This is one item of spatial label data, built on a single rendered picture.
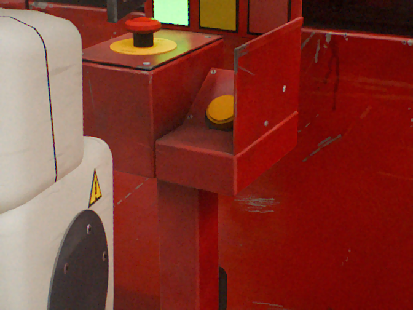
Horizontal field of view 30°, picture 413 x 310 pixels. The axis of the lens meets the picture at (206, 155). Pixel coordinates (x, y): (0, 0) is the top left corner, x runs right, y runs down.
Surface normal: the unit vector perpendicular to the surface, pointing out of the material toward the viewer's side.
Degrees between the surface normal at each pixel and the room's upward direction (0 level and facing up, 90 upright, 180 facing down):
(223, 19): 90
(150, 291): 90
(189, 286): 90
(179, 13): 90
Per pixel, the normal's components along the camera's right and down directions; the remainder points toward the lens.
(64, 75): 0.98, 0.07
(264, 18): -0.48, 0.33
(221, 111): -0.28, -0.57
